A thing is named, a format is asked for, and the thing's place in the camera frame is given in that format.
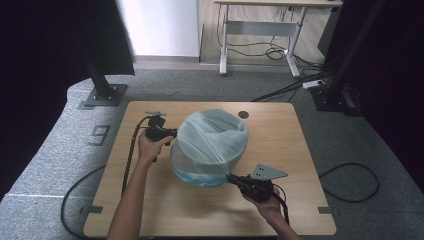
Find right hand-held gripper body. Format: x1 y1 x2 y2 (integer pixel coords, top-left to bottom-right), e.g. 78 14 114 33
238 163 289 204

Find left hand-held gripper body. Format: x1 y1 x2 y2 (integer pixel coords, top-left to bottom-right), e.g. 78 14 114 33
144 111 168 143

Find white plastic bag blue edge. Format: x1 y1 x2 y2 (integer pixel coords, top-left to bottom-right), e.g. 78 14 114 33
169 108 250 188

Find green plastic bin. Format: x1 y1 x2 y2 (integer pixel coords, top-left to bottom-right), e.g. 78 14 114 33
171 109 249 184

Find person's left hand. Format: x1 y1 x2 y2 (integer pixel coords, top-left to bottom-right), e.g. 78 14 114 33
137 130 174 168

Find person's right hand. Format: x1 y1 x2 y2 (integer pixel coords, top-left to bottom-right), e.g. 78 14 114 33
243 188 285 225

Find black metal stand grey base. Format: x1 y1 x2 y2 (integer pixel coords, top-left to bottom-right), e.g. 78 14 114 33
83 54 128 108

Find white power strip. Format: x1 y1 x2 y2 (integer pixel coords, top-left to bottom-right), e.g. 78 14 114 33
302 79 325 90

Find black curtain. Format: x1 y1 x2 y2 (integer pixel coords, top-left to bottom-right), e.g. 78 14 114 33
318 0 424 184
0 0 136 201

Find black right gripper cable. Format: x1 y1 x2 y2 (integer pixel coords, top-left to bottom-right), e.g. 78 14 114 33
271 184 291 226

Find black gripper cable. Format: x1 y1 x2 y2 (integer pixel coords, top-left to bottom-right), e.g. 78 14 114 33
271 184 291 226
60 114 151 240

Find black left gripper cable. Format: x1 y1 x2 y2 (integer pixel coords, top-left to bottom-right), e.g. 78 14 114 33
60 114 151 240

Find black floor cable bundle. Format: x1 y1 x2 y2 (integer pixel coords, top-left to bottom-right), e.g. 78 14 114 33
251 54 338 103

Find black looped floor cable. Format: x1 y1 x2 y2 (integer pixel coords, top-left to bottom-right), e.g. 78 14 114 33
318 162 380 204

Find thin hanging desk cables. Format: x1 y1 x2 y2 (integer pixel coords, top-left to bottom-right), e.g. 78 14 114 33
216 4 303 62

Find white metal frame desk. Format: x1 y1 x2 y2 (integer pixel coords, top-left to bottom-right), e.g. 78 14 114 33
213 0 344 78

